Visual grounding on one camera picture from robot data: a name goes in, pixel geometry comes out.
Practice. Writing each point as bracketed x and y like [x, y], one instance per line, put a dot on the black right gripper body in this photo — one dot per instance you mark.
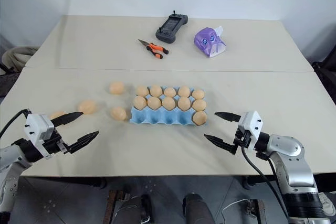
[242, 140]

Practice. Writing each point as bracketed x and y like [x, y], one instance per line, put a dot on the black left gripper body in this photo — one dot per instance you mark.
[53, 144]

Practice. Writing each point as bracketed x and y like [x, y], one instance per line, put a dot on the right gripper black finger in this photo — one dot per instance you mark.
[228, 116]
[221, 142]

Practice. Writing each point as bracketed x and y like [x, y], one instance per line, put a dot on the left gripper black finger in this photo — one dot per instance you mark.
[68, 117]
[82, 141]

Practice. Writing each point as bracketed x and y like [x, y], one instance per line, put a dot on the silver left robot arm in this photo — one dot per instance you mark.
[10, 153]

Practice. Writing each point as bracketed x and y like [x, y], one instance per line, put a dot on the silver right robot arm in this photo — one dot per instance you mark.
[288, 148]

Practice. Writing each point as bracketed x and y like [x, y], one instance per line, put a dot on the light blue egg tray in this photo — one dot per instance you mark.
[157, 117]

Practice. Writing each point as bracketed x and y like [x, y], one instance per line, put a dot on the tan egg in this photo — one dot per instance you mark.
[200, 118]
[168, 103]
[116, 87]
[199, 105]
[154, 103]
[87, 106]
[142, 90]
[56, 115]
[184, 103]
[198, 94]
[118, 113]
[169, 92]
[184, 91]
[156, 90]
[140, 102]

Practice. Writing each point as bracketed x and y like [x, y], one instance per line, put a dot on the black table caster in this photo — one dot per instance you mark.
[252, 182]

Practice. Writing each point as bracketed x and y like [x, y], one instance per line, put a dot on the dark rounded shape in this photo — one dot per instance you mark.
[140, 209]
[197, 208]

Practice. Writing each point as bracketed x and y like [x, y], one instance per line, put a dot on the rusty brown metal bar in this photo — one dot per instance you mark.
[258, 211]
[113, 207]

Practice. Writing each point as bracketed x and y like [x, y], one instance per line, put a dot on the beige fabric bag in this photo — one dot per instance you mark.
[15, 56]

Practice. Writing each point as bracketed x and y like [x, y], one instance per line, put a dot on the purple tissue pack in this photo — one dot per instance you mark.
[206, 37]

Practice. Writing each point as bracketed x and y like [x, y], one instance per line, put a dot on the white shoe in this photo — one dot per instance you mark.
[327, 202]

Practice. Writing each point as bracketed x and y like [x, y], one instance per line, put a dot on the dark grey remote controller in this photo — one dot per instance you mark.
[168, 28]

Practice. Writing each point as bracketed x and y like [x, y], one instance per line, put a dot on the black chair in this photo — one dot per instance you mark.
[324, 68]

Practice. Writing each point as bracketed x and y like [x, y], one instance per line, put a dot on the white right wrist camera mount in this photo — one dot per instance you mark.
[250, 123]

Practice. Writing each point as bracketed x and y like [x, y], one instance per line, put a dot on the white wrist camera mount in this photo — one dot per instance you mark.
[36, 125]
[250, 123]

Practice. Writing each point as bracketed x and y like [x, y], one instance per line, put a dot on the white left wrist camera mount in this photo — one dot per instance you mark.
[36, 125]

